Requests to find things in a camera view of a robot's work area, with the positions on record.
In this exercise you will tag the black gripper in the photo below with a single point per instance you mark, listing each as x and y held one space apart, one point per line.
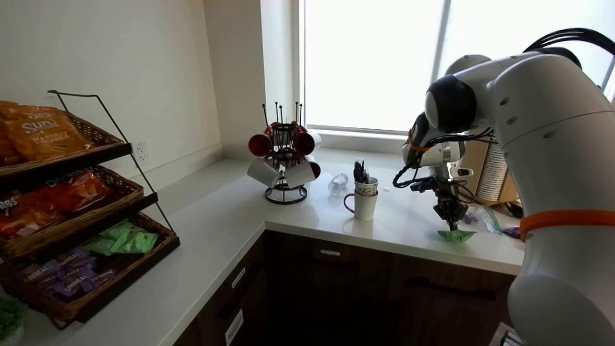
451 205

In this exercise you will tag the green snack packet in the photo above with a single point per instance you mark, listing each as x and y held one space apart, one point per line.
456 236

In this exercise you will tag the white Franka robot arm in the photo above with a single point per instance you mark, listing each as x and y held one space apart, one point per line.
551 128

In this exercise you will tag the small clear plastic object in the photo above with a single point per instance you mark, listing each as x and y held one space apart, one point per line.
337 186

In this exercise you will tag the clear zip bag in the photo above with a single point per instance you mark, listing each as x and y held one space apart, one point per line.
491 222

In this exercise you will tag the patterned paper cup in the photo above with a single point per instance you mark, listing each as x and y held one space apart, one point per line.
368 188

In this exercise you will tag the black plastic cutlery bunch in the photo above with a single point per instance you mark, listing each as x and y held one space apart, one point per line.
360 172

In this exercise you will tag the grey box corner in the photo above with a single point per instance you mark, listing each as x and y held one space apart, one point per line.
506 338

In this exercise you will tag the dark wood cabinet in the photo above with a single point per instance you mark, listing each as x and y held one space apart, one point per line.
347 296

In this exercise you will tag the white hanging mug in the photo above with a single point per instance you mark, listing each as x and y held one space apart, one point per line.
264 174
301 174

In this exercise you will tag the red mug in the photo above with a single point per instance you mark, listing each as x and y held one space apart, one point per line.
305 144
260 146

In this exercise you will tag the bright window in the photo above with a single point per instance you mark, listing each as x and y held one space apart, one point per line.
372 65

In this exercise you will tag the pile of green packets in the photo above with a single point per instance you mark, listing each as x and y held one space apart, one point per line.
126 240

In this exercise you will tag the red chip bag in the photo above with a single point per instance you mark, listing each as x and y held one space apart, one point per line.
22 217
78 192

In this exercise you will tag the pile of purple packets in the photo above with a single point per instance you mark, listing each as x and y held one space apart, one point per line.
70 276

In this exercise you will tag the orange chip bag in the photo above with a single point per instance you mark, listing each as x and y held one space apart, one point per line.
45 132

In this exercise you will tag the green item in bowl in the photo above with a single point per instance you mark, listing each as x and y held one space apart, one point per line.
10 320

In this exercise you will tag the white wall outlet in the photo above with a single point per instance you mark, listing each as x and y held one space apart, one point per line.
143 153

